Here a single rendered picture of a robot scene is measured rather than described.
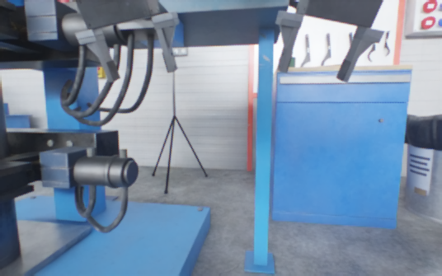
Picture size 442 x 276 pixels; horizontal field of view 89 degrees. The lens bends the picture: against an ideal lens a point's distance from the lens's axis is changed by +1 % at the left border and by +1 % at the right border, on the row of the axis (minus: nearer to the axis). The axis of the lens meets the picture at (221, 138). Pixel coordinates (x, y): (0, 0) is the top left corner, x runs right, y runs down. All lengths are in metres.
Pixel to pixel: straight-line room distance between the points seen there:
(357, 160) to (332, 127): 0.24
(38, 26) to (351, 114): 1.45
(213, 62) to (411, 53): 2.00
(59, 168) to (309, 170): 1.24
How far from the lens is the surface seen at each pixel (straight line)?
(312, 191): 1.52
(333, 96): 1.46
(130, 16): 0.48
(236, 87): 2.60
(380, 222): 1.72
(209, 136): 2.66
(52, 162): 0.93
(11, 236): 1.15
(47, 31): 0.93
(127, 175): 0.81
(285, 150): 1.43
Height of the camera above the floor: 0.70
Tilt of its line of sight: 7 degrees down
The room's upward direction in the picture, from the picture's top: straight up
